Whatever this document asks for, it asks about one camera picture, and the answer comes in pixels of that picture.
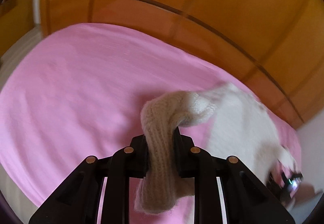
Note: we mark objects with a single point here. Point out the white knitted sweater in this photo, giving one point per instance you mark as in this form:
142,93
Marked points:
240,126

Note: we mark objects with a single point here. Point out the pink bedspread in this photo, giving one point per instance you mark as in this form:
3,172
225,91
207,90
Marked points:
80,91

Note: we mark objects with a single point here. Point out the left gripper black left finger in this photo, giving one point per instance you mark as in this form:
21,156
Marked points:
97,190

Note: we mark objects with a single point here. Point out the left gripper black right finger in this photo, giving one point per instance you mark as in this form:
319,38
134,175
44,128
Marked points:
225,190

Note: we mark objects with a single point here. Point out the person's hand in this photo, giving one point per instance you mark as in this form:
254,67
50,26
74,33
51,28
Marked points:
305,193

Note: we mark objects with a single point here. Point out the wooden wardrobe wall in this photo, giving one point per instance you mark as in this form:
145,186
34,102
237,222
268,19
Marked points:
275,47

